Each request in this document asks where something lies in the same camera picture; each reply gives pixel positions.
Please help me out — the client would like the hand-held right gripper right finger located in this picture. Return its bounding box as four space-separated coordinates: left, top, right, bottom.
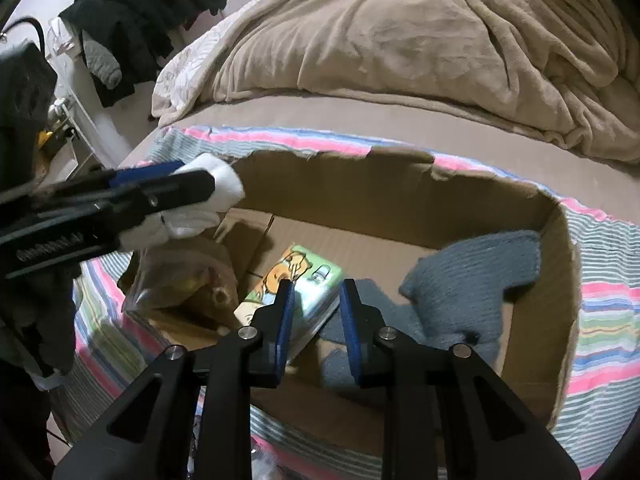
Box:
340 279 582 480

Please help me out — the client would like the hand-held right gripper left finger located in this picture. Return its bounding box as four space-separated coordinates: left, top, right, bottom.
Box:
52 279 296 480

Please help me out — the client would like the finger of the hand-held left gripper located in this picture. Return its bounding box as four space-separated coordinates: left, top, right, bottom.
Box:
0 160 187 206
0 170 217 281

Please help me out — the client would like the white sock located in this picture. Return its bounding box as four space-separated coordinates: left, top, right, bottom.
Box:
119 152 246 252

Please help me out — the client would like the cardboard box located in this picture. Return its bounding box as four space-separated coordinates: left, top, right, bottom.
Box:
117 146 582 461

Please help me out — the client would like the white rack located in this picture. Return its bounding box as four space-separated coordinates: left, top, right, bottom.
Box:
47 16 123 166

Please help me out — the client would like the bear print tissue pack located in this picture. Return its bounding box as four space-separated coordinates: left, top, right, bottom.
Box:
234 243 345 361

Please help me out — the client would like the clear plastic bag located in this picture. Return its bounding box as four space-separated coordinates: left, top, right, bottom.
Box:
119 232 241 331

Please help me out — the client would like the grey hanging sock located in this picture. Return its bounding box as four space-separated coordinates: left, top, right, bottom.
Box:
81 30 123 90

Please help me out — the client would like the white floral bed sheet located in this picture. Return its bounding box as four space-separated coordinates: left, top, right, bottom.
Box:
151 0 281 122

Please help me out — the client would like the grey-blue knit cloth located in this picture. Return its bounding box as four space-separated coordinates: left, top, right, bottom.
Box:
312 230 543 393

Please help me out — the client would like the black clothes pile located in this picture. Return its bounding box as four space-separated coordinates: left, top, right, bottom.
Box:
59 0 231 108

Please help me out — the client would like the striped blanket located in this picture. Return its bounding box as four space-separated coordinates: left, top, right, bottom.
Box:
47 125 640 480

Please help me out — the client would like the beige fleece blanket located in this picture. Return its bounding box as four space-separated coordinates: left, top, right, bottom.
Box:
152 0 640 166

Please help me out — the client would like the black cable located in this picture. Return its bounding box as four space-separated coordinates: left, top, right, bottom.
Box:
2 16 48 56

